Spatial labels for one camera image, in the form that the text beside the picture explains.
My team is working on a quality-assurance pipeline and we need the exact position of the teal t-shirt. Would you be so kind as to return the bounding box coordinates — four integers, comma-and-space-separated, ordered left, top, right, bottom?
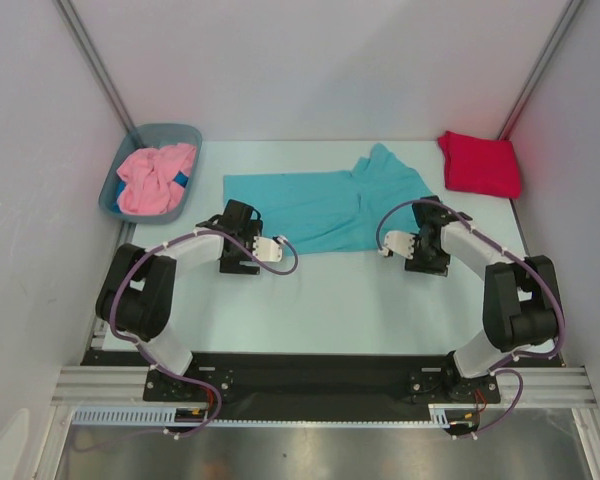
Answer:
223, 143, 433, 255

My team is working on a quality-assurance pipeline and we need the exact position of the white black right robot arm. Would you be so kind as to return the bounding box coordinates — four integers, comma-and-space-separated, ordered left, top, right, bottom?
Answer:
405, 197, 565, 401

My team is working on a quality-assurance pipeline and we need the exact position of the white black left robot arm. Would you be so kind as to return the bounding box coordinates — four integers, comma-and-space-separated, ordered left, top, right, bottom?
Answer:
96, 200, 263, 400

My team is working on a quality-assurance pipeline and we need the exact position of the blue t-shirt in basket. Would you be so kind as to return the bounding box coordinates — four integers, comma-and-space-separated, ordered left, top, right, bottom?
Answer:
112, 172, 189, 216

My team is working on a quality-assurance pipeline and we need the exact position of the pink t-shirt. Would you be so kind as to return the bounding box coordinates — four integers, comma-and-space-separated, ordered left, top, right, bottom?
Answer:
116, 143, 198, 189

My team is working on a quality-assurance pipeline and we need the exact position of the folded red t-shirt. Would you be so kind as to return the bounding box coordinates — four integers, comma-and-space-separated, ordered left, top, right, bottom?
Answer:
437, 131, 522, 199

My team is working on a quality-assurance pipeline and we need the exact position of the grey-blue plastic basket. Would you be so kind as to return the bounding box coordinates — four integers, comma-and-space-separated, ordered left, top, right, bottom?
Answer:
98, 123, 202, 225

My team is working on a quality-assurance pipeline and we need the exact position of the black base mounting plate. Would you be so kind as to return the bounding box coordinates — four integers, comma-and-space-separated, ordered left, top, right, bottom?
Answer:
79, 349, 565, 405

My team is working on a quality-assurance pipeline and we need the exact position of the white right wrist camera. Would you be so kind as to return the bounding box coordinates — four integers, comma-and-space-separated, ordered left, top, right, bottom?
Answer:
379, 230, 419, 260

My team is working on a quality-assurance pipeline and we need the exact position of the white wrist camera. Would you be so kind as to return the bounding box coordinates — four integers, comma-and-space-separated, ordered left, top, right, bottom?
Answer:
379, 230, 419, 260
252, 236, 285, 263

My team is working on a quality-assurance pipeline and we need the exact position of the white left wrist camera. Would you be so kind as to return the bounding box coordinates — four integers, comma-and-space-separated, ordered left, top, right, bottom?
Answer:
252, 236, 285, 263

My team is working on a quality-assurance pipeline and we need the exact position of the white slotted cable duct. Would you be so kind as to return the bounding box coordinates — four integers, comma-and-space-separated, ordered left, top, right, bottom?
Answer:
73, 406, 450, 429

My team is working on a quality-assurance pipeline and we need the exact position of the aluminium front rail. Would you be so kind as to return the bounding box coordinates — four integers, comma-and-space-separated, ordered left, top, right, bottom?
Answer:
51, 366, 597, 409

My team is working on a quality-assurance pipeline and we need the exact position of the right aluminium corner post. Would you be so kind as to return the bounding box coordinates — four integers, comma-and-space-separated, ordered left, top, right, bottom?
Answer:
496, 0, 588, 140

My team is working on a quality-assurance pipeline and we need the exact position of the aluminium corner post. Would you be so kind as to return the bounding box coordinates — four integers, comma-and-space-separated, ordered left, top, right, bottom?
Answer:
496, 0, 588, 140
52, 0, 135, 132

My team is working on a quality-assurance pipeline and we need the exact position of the left aluminium corner post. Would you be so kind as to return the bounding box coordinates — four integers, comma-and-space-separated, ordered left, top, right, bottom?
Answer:
52, 0, 135, 132

